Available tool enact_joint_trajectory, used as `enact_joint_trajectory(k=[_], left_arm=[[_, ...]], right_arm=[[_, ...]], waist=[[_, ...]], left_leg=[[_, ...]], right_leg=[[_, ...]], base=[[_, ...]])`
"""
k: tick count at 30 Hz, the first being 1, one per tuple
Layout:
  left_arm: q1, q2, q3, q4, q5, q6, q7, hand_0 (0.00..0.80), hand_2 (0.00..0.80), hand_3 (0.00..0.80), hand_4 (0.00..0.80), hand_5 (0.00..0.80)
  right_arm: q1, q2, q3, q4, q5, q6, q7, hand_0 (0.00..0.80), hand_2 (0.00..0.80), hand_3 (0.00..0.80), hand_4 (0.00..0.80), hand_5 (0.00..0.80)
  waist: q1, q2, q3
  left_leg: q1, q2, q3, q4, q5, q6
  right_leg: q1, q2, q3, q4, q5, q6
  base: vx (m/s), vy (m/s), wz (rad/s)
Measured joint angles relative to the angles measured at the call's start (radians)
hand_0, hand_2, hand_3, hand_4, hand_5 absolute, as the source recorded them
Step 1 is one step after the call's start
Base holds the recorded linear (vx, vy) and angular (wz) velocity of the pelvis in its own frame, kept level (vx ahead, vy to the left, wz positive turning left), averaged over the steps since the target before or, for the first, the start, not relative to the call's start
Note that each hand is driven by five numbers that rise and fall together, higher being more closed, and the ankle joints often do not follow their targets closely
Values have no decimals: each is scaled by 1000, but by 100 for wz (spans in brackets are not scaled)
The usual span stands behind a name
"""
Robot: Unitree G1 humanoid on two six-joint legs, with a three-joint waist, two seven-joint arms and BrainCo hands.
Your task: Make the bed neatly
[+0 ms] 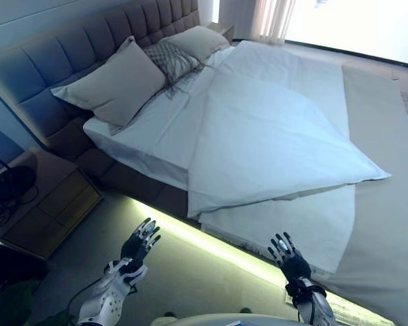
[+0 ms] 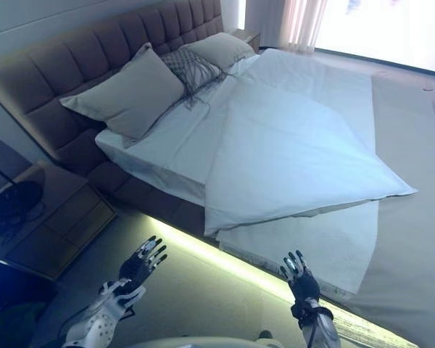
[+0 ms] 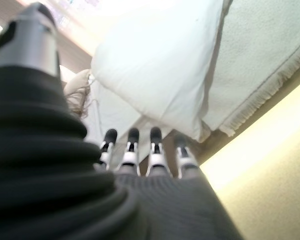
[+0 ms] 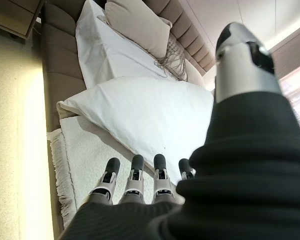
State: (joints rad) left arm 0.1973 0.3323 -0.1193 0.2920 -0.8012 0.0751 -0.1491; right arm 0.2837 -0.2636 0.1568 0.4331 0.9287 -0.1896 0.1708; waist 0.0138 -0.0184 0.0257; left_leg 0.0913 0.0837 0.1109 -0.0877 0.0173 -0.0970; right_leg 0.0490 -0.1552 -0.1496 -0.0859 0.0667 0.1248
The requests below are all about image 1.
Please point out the beige window curtain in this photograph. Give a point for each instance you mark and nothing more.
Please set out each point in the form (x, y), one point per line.
(272, 20)

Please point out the green leafy houseplant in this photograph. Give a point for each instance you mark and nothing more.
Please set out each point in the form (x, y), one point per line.
(7, 299)

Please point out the white textured blanket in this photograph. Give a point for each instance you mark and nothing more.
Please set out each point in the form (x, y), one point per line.
(275, 231)

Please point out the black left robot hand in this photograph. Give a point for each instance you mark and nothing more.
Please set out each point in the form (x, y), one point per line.
(136, 246)

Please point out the patterned fringed decorative cushion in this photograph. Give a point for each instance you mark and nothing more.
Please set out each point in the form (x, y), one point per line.
(168, 57)

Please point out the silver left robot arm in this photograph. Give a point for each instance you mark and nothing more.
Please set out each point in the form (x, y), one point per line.
(109, 299)

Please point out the brown upholstered bed frame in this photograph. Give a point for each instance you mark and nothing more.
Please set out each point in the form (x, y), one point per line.
(146, 183)

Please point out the black table lamp base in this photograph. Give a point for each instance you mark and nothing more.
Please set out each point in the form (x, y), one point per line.
(15, 185)

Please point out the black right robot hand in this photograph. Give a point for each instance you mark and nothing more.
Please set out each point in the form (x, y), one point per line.
(294, 263)

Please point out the white duvet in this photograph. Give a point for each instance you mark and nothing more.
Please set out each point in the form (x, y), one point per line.
(258, 136)

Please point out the large beige pillow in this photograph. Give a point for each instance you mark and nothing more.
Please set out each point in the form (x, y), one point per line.
(119, 85)
(197, 42)

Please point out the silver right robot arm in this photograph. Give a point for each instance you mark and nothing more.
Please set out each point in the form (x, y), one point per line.
(318, 305)

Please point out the brown tufted upholstered headboard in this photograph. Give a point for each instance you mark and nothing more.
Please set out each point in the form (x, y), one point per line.
(54, 57)

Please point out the wooden nightstand with drawers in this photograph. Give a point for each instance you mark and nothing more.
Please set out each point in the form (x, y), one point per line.
(224, 30)
(58, 203)

